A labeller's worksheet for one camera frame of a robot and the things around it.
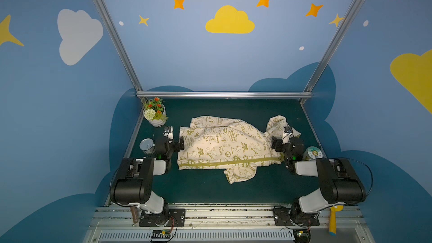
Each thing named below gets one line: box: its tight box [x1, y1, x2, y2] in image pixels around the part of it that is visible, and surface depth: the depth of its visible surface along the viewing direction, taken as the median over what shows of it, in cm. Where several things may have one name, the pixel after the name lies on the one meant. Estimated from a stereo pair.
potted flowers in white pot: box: [141, 96, 169, 128], surface depth 98 cm
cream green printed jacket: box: [177, 115, 301, 184], surface depth 93 cm
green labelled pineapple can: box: [302, 146, 323, 161], surface depth 88 cm
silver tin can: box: [139, 137, 156, 155], surface depth 93 cm
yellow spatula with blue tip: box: [329, 205, 344, 236], surface depth 75 cm
